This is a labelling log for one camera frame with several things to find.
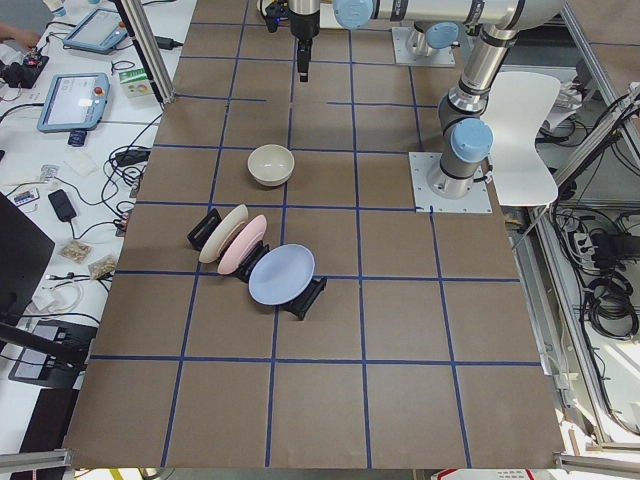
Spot cream plate in rack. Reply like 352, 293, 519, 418
199, 204, 248, 264

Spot far teach pendant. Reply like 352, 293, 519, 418
62, 8, 128, 54

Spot white chair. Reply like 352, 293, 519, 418
482, 71, 560, 207

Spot aluminium frame post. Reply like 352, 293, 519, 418
114, 0, 175, 105

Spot near teach pendant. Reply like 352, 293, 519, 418
37, 72, 110, 133

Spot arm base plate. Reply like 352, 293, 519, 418
409, 152, 492, 215
391, 27, 456, 68

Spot pink plate in rack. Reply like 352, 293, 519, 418
217, 214, 267, 275

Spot white bowl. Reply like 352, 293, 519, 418
247, 144, 295, 187

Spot black phone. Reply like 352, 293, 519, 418
48, 189, 77, 222

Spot black monitor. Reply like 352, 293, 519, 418
0, 195, 55, 326

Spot black dish rack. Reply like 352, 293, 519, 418
187, 204, 327, 320

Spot teach pendant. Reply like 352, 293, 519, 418
62, 8, 128, 54
37, 72, 110, 133

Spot black cables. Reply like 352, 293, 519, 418
69, 99, 166, 241

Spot blue plate in rack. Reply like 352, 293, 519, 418
248, 244, 315, 306

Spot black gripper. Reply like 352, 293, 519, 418
288, 0, 320, 83

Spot green white box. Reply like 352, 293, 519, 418
118, 68, 153, 98

